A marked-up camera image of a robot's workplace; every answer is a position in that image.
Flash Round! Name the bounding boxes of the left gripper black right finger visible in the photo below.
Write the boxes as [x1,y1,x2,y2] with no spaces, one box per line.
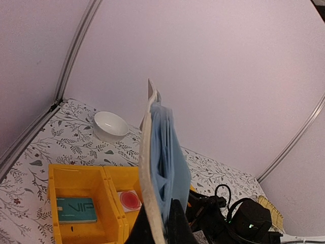
[167,199,197,244]

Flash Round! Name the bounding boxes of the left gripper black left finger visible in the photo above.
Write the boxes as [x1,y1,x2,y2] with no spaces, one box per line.
[129,205,155,244]

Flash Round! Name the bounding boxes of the beige card holder wallet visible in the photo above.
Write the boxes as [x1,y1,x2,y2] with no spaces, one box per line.
[139,81,191,243]

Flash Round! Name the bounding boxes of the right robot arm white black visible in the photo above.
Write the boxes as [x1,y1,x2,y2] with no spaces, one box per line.
[186,184,324,243]

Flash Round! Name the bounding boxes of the pink white card stack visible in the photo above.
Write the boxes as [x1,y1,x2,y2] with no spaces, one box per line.
[117,190,142,213]

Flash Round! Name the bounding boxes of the green card stack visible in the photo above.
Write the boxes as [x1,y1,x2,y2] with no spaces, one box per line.
[56,197,98,224]

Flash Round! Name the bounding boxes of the yellow middle storage bin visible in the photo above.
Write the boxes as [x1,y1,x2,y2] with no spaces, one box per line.
[104,166,143,240]

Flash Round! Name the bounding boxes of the yellow storage bin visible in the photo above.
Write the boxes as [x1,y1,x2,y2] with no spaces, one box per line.
[48,164,125,243]
[104,166,143,240]

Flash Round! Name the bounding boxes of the yellow left storage bin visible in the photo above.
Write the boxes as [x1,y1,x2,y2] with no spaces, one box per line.
[48,164,125,243]

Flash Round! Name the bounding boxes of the woven bamboo tray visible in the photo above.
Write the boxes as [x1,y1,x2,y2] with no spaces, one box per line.
[257,195,284,231]

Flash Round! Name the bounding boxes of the white ceramic bowl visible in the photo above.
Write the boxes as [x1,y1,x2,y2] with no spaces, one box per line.
[93,111,129,143]

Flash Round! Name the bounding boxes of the left aluminium frame post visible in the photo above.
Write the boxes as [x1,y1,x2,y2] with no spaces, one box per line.
[1,1,100,176]

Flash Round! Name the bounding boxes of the aluminium frame post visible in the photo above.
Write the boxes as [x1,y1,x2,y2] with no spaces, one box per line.
[257,94,325,183]
[1,1,100,176]

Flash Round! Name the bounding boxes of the right aluminium frame post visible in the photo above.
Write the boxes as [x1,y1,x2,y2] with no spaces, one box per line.
[257,94,325,183]

